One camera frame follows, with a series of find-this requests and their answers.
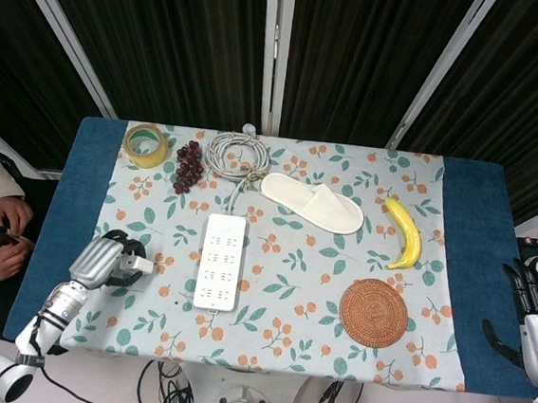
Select white slotted frame post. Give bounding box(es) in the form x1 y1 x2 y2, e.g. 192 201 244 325
0 0 130 121
251 0 296 138
383 0 502 159

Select bystander bare hand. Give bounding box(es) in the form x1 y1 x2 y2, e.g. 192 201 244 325
0 237 33 285
0 194 37 238

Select floral orange fruit tablecloth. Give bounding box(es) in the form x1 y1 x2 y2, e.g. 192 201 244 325
57 115 490 394

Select coiled grey power cable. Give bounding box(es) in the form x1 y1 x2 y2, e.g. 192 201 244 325
199 119 276 221

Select white power strip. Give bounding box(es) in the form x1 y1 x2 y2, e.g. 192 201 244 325
191 211 249 315

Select black pleated curtain panel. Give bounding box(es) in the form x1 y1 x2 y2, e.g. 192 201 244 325
0 0 117 177
388 0 538 229
277 0 486 158
14 0 276 136

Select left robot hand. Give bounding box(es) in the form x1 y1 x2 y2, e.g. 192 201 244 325
66 225 149 296

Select dark red grape bunch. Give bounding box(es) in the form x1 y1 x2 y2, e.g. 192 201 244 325
171 137 209 199

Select blue fabric table cover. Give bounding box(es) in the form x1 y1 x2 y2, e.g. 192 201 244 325
0 109 538 401

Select white wall charger plug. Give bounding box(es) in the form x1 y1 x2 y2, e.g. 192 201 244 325
119 252 157 277

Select dark smartphone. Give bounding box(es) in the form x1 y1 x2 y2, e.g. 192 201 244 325
0 226 36 247

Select yellow packing tape roll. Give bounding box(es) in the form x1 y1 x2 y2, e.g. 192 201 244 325
119 121 173 172

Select yellow banana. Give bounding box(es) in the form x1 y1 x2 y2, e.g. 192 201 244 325
377 195 428 274

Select white cloth slipper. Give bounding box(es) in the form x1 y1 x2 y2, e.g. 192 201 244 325
256 171 370 238

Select round woven rattan coaster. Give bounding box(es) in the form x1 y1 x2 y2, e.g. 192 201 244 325
334 274 414 353

